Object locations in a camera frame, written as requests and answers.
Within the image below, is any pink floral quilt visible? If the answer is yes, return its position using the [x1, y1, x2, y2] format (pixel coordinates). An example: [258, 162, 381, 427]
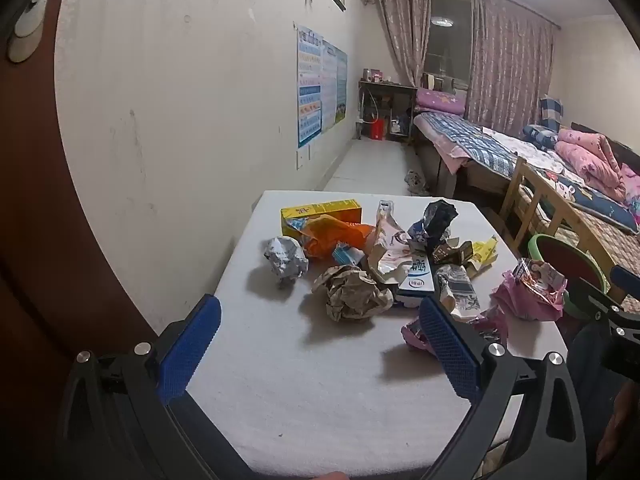
[554, 129, 640, 203]

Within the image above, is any pink patterned curtain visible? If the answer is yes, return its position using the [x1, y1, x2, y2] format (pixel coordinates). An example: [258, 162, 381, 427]
[377, 0, 432, 88]
[470, 0, 558, 136]

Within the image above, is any blue plaid quilt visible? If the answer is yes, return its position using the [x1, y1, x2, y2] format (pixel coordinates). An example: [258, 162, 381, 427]
[414, 112, 521, 176]

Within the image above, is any orange plastic bag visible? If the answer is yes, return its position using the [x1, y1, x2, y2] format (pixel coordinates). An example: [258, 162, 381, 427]
[299, 215, 376, 261]

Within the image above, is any yellow cardboard box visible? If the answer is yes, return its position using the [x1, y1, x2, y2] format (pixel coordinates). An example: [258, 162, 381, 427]
[280, 199, 363, 237]

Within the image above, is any dark wooden headboard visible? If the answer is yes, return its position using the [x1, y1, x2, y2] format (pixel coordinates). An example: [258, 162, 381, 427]
[570, 121, 640, 158]

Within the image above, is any yellow wrapper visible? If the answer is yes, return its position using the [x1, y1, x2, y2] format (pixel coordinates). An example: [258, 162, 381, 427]
[462, 236, 499, 276]

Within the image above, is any printed paper cup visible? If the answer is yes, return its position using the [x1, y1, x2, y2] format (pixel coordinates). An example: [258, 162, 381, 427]
[435, 264, 482, 321]

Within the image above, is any flat pink wrapper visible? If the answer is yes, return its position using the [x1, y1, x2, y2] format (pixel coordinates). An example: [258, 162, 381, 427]
[401, 310, 510, 353]

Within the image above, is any blue white milk carton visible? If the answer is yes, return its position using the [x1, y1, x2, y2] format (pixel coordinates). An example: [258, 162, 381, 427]
[395, 255, 441, 308]

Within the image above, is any white round object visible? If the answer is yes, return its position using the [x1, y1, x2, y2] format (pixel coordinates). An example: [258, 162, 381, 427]
[6, 0, 53, 63]

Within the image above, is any pink white snack wrapper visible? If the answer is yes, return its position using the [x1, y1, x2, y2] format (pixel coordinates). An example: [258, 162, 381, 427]
[367, 200, 426, 286]

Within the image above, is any printed paper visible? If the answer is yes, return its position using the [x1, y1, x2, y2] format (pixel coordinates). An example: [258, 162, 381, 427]
[311, 265, 396, 322]

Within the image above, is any small blue white wrapper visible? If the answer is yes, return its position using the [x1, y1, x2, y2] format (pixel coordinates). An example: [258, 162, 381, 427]
[331, 242, 368, 267]

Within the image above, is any dark bed base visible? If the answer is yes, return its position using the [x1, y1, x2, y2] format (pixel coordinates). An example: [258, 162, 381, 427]
[417, 145, 506, 198]

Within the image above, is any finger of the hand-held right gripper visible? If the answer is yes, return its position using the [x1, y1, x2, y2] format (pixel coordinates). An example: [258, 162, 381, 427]
[567, 280, 640, 338]
[609, 265, 640, 297]

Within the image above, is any silver foil wrapper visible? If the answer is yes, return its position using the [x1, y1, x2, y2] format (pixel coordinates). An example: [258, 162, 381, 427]
[263, 236, 310, 288]

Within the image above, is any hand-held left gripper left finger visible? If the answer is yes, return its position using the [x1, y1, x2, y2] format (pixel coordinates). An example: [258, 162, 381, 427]
[55, 294, 251, 480]

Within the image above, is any blue plaid pillow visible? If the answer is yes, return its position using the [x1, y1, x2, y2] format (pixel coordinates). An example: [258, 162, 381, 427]
[539, 95, 565, 128]

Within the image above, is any navy patterned pillow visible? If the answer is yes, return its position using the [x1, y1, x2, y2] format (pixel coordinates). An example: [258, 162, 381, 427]
[522, 124, 560, 148]

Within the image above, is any pair of slippers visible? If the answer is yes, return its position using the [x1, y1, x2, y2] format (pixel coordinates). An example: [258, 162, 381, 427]
[404, 170, 430, 196]

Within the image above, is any navy cartoon blanket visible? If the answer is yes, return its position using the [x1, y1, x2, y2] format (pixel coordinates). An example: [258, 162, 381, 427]
[520, 152, 640, 235]

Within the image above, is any small dark desk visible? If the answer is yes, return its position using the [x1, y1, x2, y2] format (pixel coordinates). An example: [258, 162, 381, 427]
[357, 80, 418, 146]

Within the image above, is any green bordered wall poster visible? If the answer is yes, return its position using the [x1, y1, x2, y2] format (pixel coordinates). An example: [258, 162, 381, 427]
[335, 45, 349, 123]

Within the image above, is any window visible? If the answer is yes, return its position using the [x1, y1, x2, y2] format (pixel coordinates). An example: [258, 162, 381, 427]
[424, 0, 475, 93]

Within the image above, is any crumpled pink wrapper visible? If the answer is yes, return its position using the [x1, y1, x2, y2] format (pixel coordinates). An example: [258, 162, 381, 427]
[492, 258, 568, 322]

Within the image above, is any dark blue foil bag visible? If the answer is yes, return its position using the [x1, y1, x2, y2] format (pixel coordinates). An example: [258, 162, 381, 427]
[407, 200, 459, 253]

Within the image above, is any pale chart wall poster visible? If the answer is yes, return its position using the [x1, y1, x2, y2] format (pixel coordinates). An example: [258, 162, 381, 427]
[320, 39, 340, 135]

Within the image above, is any person's right forearm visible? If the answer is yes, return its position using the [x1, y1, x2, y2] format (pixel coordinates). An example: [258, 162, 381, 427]
[597, 380, 640, 466]

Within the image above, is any person's dark clothing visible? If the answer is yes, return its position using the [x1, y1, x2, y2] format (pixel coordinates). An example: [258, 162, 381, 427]
[570, 325, 640, 480]

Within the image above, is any folded purple quilt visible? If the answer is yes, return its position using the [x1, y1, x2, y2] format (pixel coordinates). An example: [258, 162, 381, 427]
[415, 87, 468, 117]

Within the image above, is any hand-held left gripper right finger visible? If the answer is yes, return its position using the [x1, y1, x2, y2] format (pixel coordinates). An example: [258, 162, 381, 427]
[419, 297, 586, 480]

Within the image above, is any dark gold wrapper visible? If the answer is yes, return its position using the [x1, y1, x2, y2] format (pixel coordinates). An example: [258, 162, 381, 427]
[431, 240, 475, 265]

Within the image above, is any red bin with green rim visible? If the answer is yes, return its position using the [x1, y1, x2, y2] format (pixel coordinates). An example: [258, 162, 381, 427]
[527, 233, 612, 318]

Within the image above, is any wooden bed frame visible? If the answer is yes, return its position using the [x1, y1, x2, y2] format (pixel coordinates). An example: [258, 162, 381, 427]
[500, 157, 631, 301]

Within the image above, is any brown wooden door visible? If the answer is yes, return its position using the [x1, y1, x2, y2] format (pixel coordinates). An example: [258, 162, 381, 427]
[0, 0, 166, 480]

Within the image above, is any brown plaid quilt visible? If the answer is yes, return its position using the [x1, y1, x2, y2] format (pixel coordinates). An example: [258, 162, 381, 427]
[520, 185, 640, 311]

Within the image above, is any blue bordered wall poster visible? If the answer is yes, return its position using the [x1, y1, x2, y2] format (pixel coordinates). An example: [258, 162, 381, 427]
[295, 22, 325, 150]

